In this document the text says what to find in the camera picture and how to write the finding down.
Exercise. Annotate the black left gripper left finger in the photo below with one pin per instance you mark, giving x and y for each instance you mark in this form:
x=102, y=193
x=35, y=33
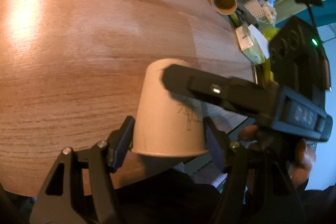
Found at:
x=78, y=188

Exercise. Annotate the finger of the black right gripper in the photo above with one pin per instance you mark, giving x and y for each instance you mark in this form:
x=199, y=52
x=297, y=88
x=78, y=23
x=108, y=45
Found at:
x=257, y=183

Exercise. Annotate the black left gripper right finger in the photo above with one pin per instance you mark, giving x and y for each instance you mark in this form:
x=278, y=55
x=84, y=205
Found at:
x=232, y=94

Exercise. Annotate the beige paper cup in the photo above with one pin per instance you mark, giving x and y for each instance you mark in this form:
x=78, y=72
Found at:
x=167, y=124

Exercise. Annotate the brown paper cup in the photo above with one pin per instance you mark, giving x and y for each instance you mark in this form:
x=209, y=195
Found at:
x=224, y=7

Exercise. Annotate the person's right hand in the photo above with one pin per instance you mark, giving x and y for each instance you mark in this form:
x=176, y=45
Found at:
x=302, y=158

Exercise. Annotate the yellow-green plastic bag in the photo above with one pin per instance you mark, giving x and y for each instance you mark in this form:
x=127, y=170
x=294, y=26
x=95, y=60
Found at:
x=268, y=34

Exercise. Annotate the tissue pack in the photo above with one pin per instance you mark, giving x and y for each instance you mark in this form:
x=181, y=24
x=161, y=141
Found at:
x=252, y=43

